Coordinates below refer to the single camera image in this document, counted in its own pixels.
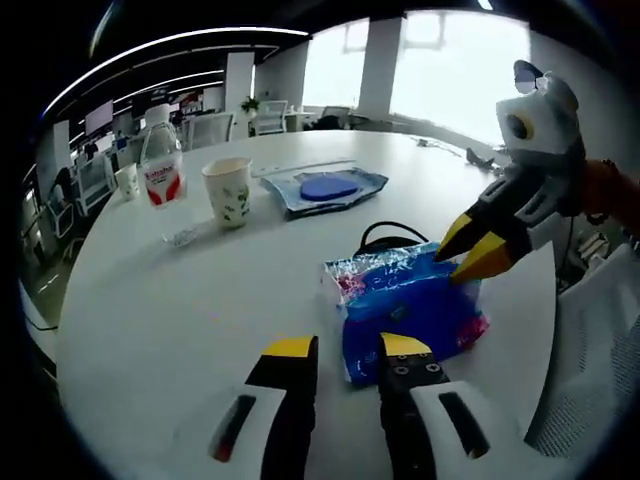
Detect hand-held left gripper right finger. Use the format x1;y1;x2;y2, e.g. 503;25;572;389
377;332;502;480

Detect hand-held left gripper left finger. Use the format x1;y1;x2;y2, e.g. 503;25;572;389
205;333;321;480

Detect blue tissue packet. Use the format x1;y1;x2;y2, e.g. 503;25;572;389
321;241;491;386

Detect wet wipes pack blue lid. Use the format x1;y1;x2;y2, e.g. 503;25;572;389
258;166;391;222

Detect clear plastic wrapper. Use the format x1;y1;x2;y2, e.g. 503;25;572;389
161;225;200;249

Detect large printed paper cup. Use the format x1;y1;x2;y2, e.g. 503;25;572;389
200;156;254;231

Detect clear water bottle red label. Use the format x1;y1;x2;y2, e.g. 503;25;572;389
139;104;189;211

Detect small white paper cup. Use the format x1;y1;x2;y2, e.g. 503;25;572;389
114;163;141;202

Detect small black object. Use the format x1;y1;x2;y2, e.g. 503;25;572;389
466;147;497;170

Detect black office chair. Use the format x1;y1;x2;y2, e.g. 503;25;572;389
319;105;352;130

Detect white power strip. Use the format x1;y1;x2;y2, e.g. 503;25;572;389
251;156;357;177

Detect row of white office chairs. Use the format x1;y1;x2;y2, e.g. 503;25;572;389
44;98;292;242

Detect curved ceiling light strip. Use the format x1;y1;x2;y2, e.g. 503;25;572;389
43;27;310;112

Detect white cable on table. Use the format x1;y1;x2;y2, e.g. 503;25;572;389
411;135;467;157

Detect wall screen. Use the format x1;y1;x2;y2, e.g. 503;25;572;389
84;99;116;137

